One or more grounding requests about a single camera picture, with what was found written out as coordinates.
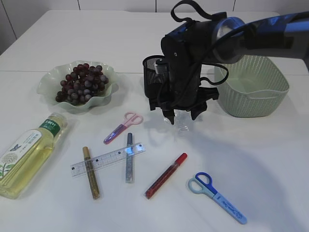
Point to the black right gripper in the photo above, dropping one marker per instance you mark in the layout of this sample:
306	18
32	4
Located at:
185	56

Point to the clear plastic sheet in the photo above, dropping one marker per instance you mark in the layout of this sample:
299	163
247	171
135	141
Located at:
182	123

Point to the purple grape bunch with leaf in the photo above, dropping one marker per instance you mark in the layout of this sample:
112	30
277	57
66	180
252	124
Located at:
82	84

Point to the yellow tea drink bottle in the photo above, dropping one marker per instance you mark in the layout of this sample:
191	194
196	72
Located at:
24	158

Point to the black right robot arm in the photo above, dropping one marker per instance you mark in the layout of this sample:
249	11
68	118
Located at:
285	36

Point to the black mesh pen holder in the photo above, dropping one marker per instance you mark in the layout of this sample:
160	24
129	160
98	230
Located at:
152	80

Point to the red glitter pen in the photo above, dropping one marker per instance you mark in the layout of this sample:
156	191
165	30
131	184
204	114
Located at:
165	176

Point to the silver glitter pen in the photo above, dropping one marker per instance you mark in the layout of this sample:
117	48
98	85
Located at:
129	159

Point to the green plastic woven basket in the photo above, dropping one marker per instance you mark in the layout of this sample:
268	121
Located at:
255	87

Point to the clear plastic ruler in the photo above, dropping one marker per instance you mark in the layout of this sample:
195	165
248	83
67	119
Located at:
105	160

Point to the gold glitter pen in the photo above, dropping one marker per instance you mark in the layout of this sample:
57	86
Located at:
91	174

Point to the green wavy glass plate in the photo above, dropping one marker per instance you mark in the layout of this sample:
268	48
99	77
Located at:
49	86

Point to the pink small scissors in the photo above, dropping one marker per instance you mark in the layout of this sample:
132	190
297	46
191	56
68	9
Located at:
130	118

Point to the blue capped scissors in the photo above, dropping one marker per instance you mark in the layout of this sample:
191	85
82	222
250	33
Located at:
201	183

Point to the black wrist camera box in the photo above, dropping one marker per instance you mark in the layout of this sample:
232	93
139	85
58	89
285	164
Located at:
161	66

